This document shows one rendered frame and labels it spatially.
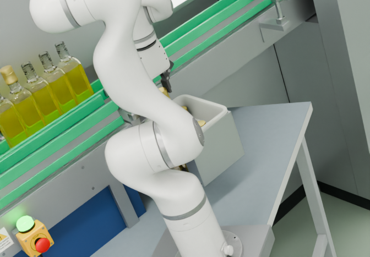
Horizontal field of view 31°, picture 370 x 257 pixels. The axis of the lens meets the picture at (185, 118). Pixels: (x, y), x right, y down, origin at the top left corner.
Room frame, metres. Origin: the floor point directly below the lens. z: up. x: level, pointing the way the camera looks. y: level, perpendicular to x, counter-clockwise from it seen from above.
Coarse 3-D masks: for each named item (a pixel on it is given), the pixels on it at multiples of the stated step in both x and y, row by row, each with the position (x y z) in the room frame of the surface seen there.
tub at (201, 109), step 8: (184, 96) 1.80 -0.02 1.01; (192, 96) 1.78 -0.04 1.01; (184, 104) 1.80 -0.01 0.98; (192, 104) 1.77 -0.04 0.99; (200, 104) 1.74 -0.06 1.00; (208, 104) 1.70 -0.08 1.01; (216, 104) 1.68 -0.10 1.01; (192, 112) 1.78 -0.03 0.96; (200, 112) 1.74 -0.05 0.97; (208, 112) 1.71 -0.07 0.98; (216, 112) 1.68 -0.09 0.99; (224, 112) 1.62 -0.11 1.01; (200, 120) 1.75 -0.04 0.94; (208, 120) 1.72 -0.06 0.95; (216, 120) 1.60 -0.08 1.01
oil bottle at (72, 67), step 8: (72, 56) 1.80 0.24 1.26; (64, 64) 1.77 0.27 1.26; (72, 64) 1.77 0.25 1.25; (80, 64) 1.78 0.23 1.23; (72, 72) 1.76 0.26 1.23; (80, 72) 1.78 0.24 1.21; (72, 80) 1.76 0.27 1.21; (80, 80) 1.77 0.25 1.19; (88, 80) 1.78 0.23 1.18; (80, 88) 1.77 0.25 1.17; (88, 88) 1.78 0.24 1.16; (80, 96) 1.76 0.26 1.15; (88, 96) 1.77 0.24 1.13
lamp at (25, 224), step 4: (24, 216) 1.45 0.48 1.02; (28, 216) 1.45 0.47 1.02; (20, 220) 1.44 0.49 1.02; (24, 220) 1.43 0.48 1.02; (28, 220) 1.43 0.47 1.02; (32, 220) 1.44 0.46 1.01; (20, 224) 1.43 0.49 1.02; (24, 224) 1.42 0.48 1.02; (28, 224) 1.42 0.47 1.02; (32, 224) 1.43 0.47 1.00; (20, 228) 1.42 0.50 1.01; (24, 228) 1.42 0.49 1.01; (28, 228) 1.42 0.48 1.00; (32, 228) 1.42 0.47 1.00; (20, 232) 1.42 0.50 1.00; (24, 232) 1.42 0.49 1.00
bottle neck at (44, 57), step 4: (44, 52) 1.77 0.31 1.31; (40, 56) 1.75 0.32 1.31; (44, 56) 1.75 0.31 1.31; (48, 56) 1.75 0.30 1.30; (40, 60) 1.76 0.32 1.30; (44, 60) 1.75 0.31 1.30; (48, 60) 1.75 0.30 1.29; (44, 64) 1.75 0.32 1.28; (48, 64) 1.75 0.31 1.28; (52, 64) 1.75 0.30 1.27; (48, 68) 1.75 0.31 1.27; (52, 68) 1.75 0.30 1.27
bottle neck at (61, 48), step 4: (56, 44) 1.80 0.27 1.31; (60, 44) 1.78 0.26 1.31; (64, 44) 1.79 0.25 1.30; (56, 48) 1.78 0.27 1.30; (60, 48) 1.78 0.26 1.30; (64, 48) 1.78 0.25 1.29; (60, 52) 1.78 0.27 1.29; (64, 52) 1.78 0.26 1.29; (68, 52) 1.79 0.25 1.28; (60, 56) 1.78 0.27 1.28; (64, 56) 1.78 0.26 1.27; (68, 56) 1.78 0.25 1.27; (64, 60) 1.78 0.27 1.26
